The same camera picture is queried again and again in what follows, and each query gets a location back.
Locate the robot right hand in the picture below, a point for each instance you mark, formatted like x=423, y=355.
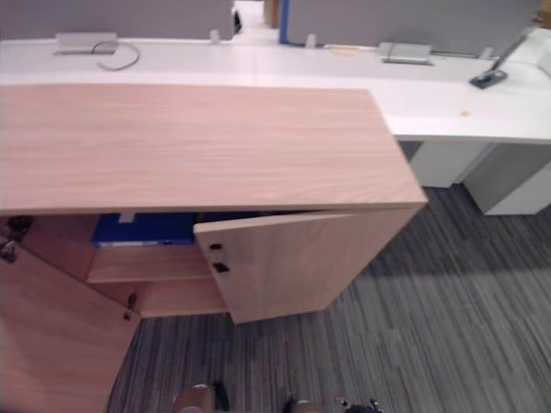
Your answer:
x=361, y=408

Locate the wooden cabinet door with latch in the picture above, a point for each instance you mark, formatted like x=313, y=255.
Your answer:
x=301, y=262

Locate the light blue folder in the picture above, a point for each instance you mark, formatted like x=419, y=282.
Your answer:
x=146, y=223

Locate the grey monitor arm base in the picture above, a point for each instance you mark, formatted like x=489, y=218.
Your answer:
x=488, y=78

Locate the black door latch plate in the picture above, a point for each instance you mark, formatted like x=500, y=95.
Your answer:
x=221, y=268

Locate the wooden cabinet shelf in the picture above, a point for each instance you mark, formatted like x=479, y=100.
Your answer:
x=146, y=264

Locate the dark blue folder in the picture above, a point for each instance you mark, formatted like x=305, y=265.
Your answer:
x=142, y=240

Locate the wooden office cabinet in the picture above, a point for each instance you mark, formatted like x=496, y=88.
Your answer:
x=215, y=146

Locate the white office desk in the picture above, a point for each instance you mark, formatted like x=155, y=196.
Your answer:
x=301, y=73

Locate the silver robot left leg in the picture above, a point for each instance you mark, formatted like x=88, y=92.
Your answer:
x=193, y=400

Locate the white desk leg panel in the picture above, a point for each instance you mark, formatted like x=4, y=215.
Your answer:
x=447, y=163

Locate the flat tan disc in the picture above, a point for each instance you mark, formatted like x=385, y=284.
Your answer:
x=344, y=51

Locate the grey partition panel blue edge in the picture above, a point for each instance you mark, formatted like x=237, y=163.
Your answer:
x=409, y=21

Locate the small black object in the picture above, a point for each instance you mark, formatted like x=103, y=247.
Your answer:
x=237, y=22

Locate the tall brown cardboard box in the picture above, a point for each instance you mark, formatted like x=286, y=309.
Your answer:
x=271, y=13

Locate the grey desk partition panel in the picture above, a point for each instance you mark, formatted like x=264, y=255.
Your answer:
x=107, y=15

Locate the white pedestal drawer unit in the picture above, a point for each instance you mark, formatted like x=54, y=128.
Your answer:
x=512, y=180

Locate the silver partition bracket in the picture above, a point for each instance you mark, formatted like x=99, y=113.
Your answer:
x=486, y=53
x=311, y=41
x=214, y=36

